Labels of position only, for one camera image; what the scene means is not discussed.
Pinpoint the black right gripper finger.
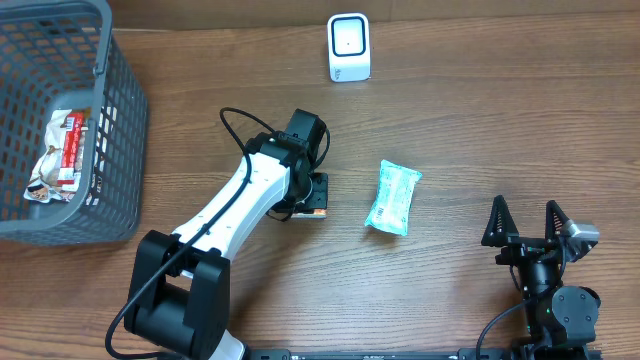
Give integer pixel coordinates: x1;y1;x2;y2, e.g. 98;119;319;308
481;195;519;247
545;200;570;240

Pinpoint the orange juice carton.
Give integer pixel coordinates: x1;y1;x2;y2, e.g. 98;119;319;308
291;209;327;219

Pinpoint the teal snack packet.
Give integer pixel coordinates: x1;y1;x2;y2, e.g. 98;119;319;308
364;160;422;236

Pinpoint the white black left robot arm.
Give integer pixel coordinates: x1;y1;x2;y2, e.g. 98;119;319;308
105;109;330;360

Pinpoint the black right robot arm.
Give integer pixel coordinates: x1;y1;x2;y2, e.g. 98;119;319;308
474;195;601;359

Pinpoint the red white snack packet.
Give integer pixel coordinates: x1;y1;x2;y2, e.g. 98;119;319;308
23;108;91;204

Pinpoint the grey plastic mesh basket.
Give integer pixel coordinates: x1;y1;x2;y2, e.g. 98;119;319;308
1;0;149;246

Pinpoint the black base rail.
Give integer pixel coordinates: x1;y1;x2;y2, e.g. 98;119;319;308
245;348;603;360

